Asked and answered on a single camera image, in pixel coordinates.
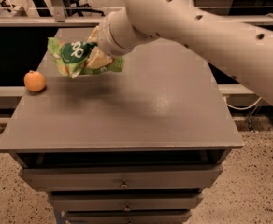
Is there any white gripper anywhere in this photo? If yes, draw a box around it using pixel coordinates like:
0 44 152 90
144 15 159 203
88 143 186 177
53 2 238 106
86 7 157 69

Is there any green rice chip bag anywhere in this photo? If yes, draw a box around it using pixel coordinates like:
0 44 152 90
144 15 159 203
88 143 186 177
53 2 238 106
47 37 124 78

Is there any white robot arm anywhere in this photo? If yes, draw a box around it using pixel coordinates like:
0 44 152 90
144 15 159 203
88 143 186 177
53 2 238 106
97 0 273 106

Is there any orange fruit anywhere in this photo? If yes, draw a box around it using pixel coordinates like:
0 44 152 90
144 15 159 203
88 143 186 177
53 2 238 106
23 70 46 92

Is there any grey drawer cabinet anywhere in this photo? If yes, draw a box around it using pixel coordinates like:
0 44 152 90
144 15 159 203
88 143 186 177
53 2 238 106
0 26 244 224

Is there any top grey drawer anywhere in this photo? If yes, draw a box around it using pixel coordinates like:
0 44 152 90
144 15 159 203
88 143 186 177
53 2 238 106
19 165 223 192

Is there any grey drawer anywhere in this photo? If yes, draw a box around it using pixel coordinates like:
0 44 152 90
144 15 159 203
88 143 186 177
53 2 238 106
19 165 223 192
49 194 203 212
65 210 192 224

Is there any middle grey drawer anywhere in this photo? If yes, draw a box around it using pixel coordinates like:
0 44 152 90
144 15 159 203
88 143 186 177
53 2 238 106
49 194 203 212

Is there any bottom grey drawer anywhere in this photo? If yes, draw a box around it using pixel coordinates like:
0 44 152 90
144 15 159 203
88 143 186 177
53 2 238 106
65 210 192 224

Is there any white cable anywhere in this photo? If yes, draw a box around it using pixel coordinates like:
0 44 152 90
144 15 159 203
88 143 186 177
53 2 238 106
223 12 273 111

